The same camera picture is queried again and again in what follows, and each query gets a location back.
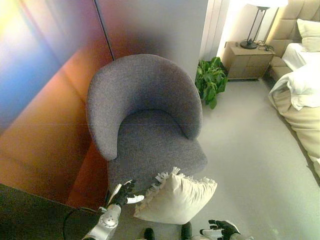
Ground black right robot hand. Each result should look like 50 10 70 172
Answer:
199 219 241 240

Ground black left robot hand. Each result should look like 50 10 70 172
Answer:
109 179 145 207

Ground white fringed pillow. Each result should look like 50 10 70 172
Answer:
133 166 218 225

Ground white bed pillow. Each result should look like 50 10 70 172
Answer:
296 18 320 46

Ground black left robot foot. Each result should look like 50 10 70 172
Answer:
143 227 155 240

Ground grey round armchair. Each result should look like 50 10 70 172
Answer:
85 53 209 195

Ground dark wooden table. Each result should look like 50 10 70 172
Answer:
0 183 106 240

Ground green potted plant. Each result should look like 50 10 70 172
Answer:
194 56 229 110

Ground bed with white duvet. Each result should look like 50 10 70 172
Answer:
268 42 320 166

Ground beige wooden nightstand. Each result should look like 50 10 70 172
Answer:
221 41 276 81

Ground beige padded headboard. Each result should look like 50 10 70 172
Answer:
264 0 320 48

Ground black table lamp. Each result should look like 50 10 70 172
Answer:
239 0 289 50

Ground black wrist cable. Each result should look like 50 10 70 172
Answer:
61 206 107 240

